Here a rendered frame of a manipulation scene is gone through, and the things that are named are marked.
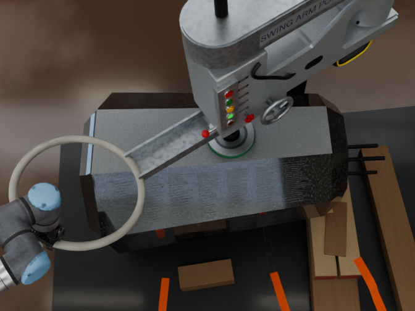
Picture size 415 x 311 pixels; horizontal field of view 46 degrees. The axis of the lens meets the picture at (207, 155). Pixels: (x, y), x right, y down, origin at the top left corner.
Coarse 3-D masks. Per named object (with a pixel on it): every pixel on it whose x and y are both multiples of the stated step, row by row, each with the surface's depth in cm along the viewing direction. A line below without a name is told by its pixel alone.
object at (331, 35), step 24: (360, 0) 167; (312, 24) 174; (336, 24) 171; (384, 24) 196; (264, 48) 177; (288, 48) 175; (312, 48) 176; (336, 48) 187; (288, 72) 180; (312, 72) 192
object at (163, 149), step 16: (176, 128) 199; (192, 128) 201; (208, 128) 201; (144, 144) 194; (160, 144) 199; (176, 144) 199; (192, 144) 193; (144, 160) 196; (160, 160) 196; (176, 160) 196; (144, 176) 191
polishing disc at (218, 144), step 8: (240, 128) 221; (248, 128) 221; (240, 136) 220; (248, 136) 219; (216, 144) 219; (224, 144) 219; (232, 144) 218; (240, 144) 218; (248, 144) 218; (224, 152) 217; (232, 152) 217; (240, 152) 216
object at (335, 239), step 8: (336, 208) 270; (344, 208) 270; (328, 216) 269; (336, 216) 268; (344, 216) 268; (328, 224) 267; (336, 224) 267; (344, 224) 266; (328, 232) 265; (336, 232) 265; (344, 232) 264; (328, 240) 263; (336, 240) 263; (344, 240) 263; (328, 248) 262; (336, 248) 261; (344, 248) 261; (344, 256) 260
